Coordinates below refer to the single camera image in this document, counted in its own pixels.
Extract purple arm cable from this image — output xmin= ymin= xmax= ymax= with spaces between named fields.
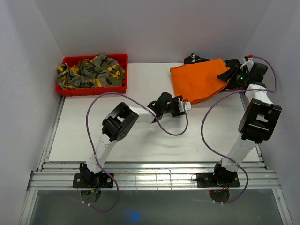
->
xmin=189 ymin=55 xmax=278 ymax=205
xmin=85 ymin=91 xmax=189 ymax=213

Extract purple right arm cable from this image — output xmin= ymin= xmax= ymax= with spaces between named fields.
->
xmin=189 ymin=55 xmax=278 ymax=205

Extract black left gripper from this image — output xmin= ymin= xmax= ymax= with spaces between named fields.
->
xmin=162 ymin=95 xmax=185 ymax=117

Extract camouflage trousers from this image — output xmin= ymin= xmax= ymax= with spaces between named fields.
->
xmin=57 ymin=54 xmax=126 ymax=90

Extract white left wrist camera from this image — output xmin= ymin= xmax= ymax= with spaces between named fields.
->
xmin=178 ymin=99 xmax=192 ymax=113

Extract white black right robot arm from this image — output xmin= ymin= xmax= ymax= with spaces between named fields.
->
xmin=211 ymin=58 xmax=282 ymax=186

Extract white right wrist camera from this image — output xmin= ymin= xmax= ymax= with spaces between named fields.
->
xmin=240 ymin=54 xmax=254 ymax=71

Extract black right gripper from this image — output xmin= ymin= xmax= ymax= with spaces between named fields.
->
xmin=216 ymin=64 xmax=250 ymax=87

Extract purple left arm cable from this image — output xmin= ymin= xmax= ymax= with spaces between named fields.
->
xmin=85 ymin=91 xmax=189 ymax=213

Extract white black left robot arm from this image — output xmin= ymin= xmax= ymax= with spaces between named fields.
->
xmin=73 ymin=92 xmax=191 ymax=188

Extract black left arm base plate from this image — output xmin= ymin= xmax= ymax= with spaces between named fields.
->
xmin=72 ymin=173 xmax=113 ymax=189

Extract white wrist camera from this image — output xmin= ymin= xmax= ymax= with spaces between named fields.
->
xmin=240 ymin=54 xmax=254 ymax=71
xmin=178 ymin=99 xmax=192 ymax=113

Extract red plastic bin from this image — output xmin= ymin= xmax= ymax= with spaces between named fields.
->
xmin=56 ymin=54 xmax=128 ymax=97

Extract black white patterned trousers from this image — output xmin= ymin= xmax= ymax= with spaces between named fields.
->
xmin=184 ymin=53 xmax=241 ymax=68

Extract pink trousers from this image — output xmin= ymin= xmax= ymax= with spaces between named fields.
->
xmin=221 ymin=87 xmax=243 ymax=92

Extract orange trousers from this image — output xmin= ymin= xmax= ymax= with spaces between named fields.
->
xmin=170 ymin=59 xmax=229 ymax=105

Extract aluminium frame rail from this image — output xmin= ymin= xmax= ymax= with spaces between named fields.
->
xmin=28 ymin=162 xmax=281 ymax=191

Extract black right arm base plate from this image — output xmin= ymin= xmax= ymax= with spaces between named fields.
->
xmin=196 ymin=172 xmax=240 ymax=188

